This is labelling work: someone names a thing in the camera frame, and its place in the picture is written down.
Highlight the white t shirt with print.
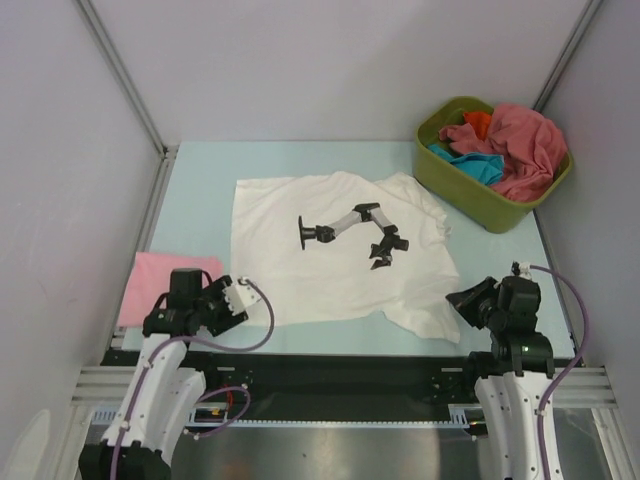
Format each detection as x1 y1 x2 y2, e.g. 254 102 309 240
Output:
231 171 460 343

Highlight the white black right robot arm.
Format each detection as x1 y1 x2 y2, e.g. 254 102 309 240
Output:
446 276 563 479

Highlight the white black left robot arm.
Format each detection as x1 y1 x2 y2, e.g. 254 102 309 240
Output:
78 268 260 479

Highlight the folded light pink t shirt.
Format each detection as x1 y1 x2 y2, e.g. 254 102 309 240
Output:
116 252 224 328

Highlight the olive green plastic bin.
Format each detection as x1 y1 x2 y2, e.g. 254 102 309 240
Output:
413 96 574 233

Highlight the teal blue t shirt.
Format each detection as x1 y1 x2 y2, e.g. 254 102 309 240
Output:
427 144 505 186

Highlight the coral pink t shirt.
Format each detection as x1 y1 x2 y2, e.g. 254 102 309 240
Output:
438 103 568 203

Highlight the orange t shirt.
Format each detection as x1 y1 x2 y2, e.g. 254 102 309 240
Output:
463 111 492 141

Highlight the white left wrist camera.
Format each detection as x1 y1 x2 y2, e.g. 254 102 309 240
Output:
223 277 262 315

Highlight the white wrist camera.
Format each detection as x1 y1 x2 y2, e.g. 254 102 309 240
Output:
511 261 532 281
223 277 262 315

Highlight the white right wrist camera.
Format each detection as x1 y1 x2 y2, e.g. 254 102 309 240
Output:
511 261 532 281

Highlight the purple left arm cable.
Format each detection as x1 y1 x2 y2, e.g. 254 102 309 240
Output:
107 279 276 480

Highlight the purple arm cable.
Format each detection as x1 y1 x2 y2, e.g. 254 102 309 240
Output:
527 263 589 480
107 279 276 480

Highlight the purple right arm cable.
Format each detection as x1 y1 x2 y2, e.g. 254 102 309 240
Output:
527 263 589 480

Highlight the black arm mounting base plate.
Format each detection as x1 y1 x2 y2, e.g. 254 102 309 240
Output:
181 351 477 423

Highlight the aluminium frame rail front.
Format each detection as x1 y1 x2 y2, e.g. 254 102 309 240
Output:
71 366 617 409

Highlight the white slotted cable duct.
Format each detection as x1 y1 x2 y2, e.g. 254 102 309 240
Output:
91 404 483 428

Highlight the aluminium corner post left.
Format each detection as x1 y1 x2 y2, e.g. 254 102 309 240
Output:
74 0 179 161

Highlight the aluminium corner post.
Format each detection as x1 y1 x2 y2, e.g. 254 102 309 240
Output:
74 0 179 161
532 0 606 113

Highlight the aluminium corner post right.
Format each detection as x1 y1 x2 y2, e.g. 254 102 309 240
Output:
532 0 606 113

